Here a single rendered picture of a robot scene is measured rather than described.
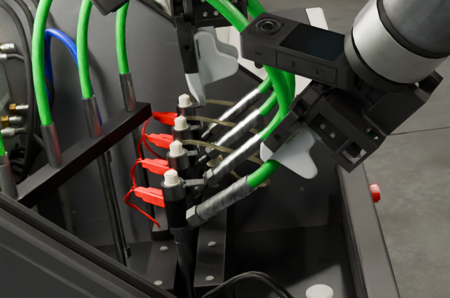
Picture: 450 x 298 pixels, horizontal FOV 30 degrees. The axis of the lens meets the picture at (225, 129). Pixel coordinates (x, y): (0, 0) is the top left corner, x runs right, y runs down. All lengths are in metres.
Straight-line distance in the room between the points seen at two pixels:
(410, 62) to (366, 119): 0.10
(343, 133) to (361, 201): 0.49
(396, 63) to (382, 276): 0.47
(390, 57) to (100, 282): 0.29
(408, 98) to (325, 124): 0.09
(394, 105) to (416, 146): 2.80
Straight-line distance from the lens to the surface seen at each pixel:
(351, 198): 1.24
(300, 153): 0.79
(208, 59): 0.93
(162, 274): 1.07
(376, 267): 1.09
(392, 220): 3.01
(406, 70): 0.66
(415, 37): 0.63
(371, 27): 0.66
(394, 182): 3.24
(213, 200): 0.90
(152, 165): 1.13
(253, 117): 1.15
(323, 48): 0.72
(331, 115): 0.73
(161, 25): 1.27
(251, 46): 0.74
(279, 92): 0.81
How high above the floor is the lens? 1.57
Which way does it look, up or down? 24 degrees down
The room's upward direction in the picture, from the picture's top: 8 degrees counter-clockwise
